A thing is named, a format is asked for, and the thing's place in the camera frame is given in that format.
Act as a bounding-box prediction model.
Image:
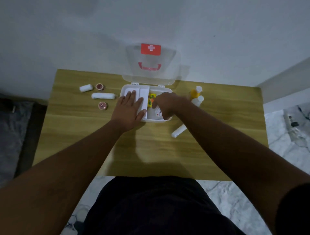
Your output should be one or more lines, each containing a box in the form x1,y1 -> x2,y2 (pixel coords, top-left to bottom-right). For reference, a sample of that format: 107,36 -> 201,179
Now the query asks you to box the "yellow orange packet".
147,93 -> 157,108

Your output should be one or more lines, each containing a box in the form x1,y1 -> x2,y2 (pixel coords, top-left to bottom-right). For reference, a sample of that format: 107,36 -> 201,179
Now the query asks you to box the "white power strip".
283,112 -> 304,144

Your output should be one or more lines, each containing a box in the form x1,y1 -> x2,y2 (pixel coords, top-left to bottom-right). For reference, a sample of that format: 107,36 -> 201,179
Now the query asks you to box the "person's left hand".
110,90 -> 147,133

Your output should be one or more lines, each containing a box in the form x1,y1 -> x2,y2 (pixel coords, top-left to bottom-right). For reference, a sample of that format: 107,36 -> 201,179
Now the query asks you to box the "long white bandage roll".
91,92 -> 116,100

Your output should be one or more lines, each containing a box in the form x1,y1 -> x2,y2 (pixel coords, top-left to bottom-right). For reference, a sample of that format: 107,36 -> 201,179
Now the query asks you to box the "white tray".
124,87 -> 150,119

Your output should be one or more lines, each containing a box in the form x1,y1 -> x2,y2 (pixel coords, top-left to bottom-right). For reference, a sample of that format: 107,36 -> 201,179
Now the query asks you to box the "white tube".
171,124 -> 187,138

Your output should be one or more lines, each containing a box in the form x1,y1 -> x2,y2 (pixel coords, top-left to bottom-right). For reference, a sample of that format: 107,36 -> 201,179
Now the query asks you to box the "person's right hand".
152,92 -> 185,121

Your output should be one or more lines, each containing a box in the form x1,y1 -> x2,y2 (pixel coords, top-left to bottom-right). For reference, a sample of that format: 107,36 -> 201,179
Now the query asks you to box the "person's right forearm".
174,96 -> 310,235

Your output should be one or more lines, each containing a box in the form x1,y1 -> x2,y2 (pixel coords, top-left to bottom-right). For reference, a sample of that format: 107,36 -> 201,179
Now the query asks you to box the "white first aid box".
120,43 -> 181,123

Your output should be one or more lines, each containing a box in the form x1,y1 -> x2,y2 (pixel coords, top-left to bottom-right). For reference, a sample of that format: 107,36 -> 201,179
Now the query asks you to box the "yellow bottle with white cap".
190,86 -> 203,100

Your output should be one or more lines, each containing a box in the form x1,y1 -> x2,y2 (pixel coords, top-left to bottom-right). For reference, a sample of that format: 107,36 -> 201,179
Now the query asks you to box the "person's left forearm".
0,121 -> 127,235

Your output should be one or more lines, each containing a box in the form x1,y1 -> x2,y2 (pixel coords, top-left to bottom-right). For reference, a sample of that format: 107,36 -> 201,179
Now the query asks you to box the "dark grey mattress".
0,96 -> 48,187

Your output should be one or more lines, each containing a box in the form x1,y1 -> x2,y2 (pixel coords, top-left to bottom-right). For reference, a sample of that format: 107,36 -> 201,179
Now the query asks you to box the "person's black clothing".
82,176 -> 310,235

